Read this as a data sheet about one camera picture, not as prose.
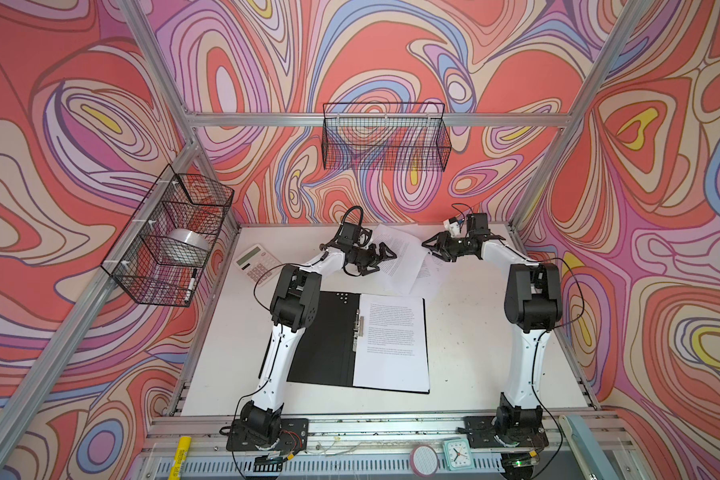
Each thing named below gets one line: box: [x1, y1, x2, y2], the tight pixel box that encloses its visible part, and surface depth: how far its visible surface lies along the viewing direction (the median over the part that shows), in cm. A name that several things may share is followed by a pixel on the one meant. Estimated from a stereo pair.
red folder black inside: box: [288, 291, 431, 394], surface depth 87 cm
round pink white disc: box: [410, 444, 439, 478], surface depth 67 cm
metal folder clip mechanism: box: [352, 309, 365, 352], surface depth 94 cm
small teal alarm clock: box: [443, 438, 473, 471], surface depth 70 cm
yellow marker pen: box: [168, 436, 192, 480], surface depth 70 cm
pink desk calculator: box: [233, 243, 282, 287], surface depth 107 cm
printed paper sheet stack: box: [372, 224, 429, 295], surface depth 107 cm
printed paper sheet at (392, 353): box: [353, 293, 429, 392], surface depth 90 cm
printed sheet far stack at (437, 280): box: [409, 252, 457, 301], surface depth 104 cm
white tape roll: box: [166, 228, 210, 251], surface depth 75 cm
